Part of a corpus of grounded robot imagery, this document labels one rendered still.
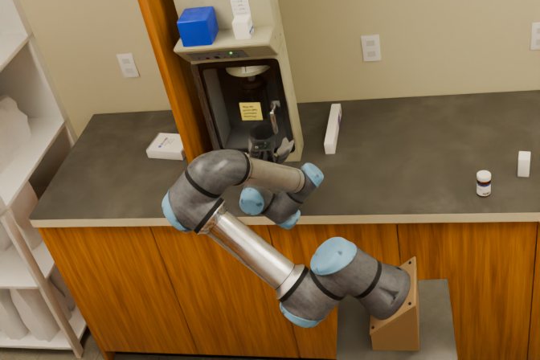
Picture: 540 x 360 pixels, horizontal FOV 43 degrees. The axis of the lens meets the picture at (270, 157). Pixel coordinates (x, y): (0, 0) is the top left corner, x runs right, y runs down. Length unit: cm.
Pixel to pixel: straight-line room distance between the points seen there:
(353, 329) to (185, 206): 60
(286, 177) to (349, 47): 95
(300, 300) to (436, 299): 43
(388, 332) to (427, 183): 70
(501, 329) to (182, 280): 123
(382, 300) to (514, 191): 75
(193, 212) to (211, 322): 119
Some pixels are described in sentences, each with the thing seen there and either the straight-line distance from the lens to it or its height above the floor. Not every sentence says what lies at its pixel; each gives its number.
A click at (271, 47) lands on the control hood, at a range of 224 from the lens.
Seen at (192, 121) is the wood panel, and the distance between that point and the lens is 256.
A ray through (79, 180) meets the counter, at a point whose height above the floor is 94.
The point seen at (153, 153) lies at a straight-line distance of 280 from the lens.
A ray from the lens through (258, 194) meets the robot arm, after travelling 209.
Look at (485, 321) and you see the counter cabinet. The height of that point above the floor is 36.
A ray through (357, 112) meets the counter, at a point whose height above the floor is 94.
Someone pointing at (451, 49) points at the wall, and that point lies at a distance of 280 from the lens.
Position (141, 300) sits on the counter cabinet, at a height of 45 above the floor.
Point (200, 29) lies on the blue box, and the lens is 224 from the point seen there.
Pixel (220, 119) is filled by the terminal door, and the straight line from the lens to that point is 253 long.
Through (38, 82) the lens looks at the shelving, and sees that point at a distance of 330.
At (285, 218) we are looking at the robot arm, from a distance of 213.
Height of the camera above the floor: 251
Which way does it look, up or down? 37 degrees down
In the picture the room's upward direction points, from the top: 12 degrees counter-clockwise
